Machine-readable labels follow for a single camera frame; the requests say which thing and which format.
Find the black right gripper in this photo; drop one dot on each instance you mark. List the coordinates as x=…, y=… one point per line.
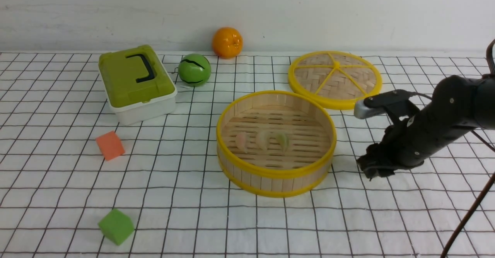
x=407, y=145

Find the pale green dumpling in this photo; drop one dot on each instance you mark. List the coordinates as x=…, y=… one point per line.
x=283, y=140

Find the white translucent dumpling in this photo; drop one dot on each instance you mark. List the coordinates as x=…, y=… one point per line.
x=262, y=139

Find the pink translucent dumpling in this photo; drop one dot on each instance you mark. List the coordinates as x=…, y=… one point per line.
x=242, y=141

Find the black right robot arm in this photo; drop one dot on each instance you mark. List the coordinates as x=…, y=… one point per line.
x=458, y=106

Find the yellow rimmed bamboo steamer lid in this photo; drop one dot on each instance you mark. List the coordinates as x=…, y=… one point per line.
x=335, y=80

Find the yellow rimmed bamboo steamer tray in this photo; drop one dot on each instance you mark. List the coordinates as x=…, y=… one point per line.
x=273, y=173

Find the orange toy fruit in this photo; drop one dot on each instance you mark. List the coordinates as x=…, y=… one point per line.
x=227, y=42

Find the green toy watermelon ball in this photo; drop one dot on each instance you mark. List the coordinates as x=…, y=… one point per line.
x=194, y=70

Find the white black grid tablecloth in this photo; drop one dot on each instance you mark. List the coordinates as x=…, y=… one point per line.
x=56, y=185

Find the green lid white storage box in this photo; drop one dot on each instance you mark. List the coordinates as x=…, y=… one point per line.
x=137, y=85

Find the orange foam cube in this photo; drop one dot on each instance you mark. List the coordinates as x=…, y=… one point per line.
x=110, y=146

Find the green foam cube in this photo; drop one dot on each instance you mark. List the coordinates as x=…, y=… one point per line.
x=116, y=226

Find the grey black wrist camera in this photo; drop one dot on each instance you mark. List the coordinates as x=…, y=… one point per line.
x=396, y=104

